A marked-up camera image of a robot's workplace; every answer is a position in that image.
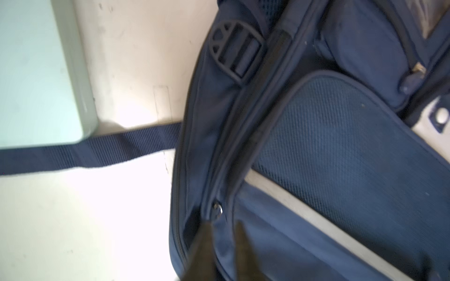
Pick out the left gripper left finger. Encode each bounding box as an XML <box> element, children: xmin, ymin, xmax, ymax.
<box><xmin>180</xmin><ymin>222</ymin><xmax>216</xmax><ymax>281</ymax></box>

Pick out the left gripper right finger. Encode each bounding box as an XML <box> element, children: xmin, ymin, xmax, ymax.
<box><xmin>234</xmin><ymin>221</ymin><xmax>266</xmax><ymax>281</ymax></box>

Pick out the navy blue student backpack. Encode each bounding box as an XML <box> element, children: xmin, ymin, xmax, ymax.
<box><xmin>1</xmin><ymin>1</ymin><xmax>450</xmax><ymax>281</ymax></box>

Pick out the light green flat case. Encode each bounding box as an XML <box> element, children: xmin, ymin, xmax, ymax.
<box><xmin>1</xmin><ymin>1</ymin><xmax>98</xmax><ymax>149</ymax></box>

